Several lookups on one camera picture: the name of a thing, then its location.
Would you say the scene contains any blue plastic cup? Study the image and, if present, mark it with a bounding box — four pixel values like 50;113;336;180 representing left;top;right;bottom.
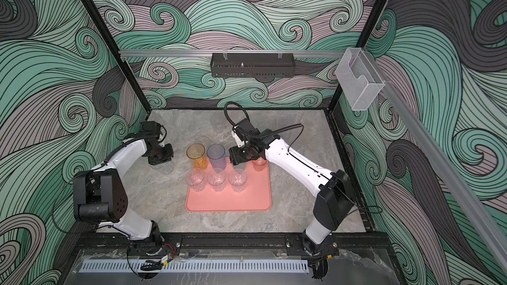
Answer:
207;144;227;170

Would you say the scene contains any pink short cup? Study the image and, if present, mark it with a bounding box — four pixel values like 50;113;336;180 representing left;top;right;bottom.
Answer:
252;158;267;172

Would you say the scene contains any clear glass front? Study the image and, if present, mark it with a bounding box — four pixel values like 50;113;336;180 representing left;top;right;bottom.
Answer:
207;168;227;191

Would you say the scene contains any yellow plastic cup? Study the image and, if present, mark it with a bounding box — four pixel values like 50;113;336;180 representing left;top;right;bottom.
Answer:
186;143;207;170

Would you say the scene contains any pink tray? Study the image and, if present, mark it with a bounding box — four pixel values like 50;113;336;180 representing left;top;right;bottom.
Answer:
186;162;272;212

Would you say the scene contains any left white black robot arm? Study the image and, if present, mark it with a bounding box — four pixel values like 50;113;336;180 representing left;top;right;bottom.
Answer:
73;121;174;248

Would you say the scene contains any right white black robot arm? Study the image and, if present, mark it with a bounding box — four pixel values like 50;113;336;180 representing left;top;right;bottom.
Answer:
229;135;354;247

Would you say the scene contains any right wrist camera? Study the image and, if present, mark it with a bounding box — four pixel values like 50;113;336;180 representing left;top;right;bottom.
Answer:
232;118;260;145

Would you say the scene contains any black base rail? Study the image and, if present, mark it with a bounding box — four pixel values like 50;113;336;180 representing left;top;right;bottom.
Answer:
77;232;390;251

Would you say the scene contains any black perforated wall shelf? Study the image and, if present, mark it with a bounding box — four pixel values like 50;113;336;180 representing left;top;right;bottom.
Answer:
210;52;296;78

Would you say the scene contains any aluminium rail back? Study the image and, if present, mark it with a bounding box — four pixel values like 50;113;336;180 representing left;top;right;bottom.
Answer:
118;49;344;59

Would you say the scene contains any aluminium rail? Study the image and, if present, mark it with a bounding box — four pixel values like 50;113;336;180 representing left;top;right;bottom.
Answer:
383;81;506;272
118;49;344;59

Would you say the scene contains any white slotted cable duct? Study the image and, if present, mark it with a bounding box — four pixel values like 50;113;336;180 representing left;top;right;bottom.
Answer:
79;259;310;274

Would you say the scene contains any clear acrylic wall holder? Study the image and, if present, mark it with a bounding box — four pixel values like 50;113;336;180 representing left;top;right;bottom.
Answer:
335;47;385;112

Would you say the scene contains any aluminium rail right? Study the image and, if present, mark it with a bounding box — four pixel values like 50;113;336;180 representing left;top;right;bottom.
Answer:
383;81;506;272

